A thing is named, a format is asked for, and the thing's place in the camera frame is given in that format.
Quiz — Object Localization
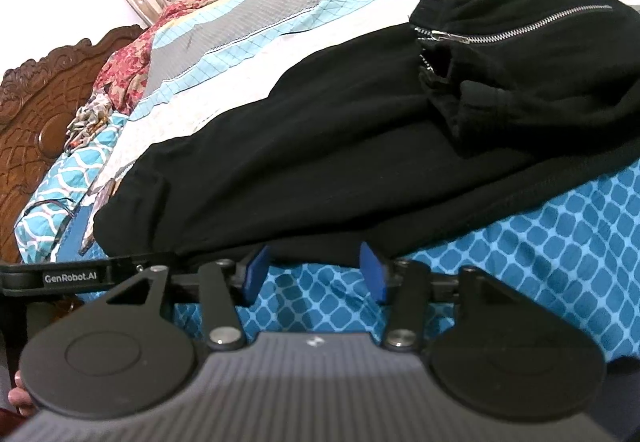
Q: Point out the teal white patterned pillow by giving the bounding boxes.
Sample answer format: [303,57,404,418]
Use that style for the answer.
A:
[13,113,128,263]

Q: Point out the black pants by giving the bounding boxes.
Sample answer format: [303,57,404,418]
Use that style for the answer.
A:
[94,0,639,266]

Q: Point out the patterned blue grey bedsheet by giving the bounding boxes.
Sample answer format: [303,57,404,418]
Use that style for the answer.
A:
[91,0,639,360]

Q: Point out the left hand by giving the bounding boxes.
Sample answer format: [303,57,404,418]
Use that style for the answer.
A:
[8,370,37,418]

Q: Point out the carved wooden headboard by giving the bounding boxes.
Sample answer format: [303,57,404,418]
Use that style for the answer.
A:
[0,24,142,263]

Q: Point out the red floral blanket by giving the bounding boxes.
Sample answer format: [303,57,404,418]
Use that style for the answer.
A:
[88,0,218,115]

